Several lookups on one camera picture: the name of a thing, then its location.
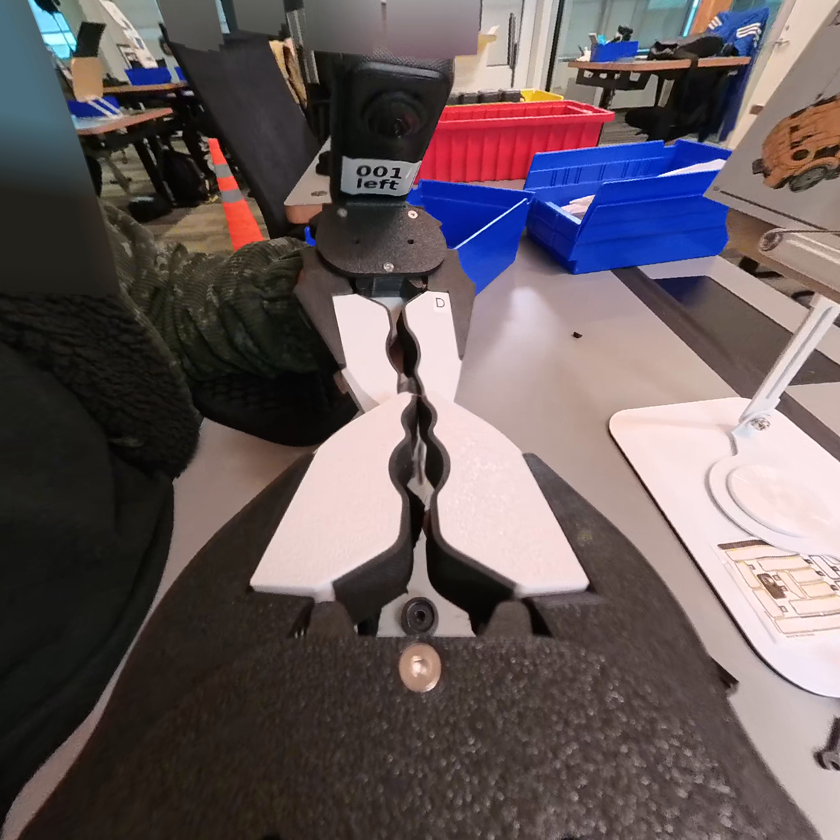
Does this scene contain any lego instruction booklet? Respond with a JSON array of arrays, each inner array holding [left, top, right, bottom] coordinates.
[[705, 20, 840, 229]]

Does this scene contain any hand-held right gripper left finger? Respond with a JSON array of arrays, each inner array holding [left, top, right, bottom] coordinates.
[[249, 394, 424, 636]]

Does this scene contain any lego sticker sheet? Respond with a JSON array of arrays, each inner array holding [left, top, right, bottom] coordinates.
[[712, 537, 840, 647]]

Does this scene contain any red plastic bin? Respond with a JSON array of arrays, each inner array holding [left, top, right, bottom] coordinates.
[[425, 100, 616, 185]]

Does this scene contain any black lego wheel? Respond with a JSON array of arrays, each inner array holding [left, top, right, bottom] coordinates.
[[399, 596, 439, 636]]

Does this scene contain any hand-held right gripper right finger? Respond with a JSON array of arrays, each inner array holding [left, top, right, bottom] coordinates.
[[420, 392, 590, 634]]

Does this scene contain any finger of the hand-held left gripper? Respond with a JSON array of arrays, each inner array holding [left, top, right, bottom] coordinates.
[[331, 292, 413, 416], [397, 294, 465, 404]]

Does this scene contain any wooden background table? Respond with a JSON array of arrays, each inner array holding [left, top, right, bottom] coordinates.
[[567, 56, 752, 109]]

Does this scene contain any black bag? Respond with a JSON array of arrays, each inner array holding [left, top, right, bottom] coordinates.
[[646, 34, 741, 63]]

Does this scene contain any white metal book stand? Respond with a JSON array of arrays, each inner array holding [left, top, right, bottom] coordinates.
[[609, 210, 840, 698]]

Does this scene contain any blue plastic storage bin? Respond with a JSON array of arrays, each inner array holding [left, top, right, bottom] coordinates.
[[524, 139, 734, 198], [527, 174, 731, 275], [407, 178, 534, 294]]

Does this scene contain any orange traffic cone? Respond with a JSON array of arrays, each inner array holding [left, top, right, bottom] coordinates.
[[207, 138, 265, 252]]

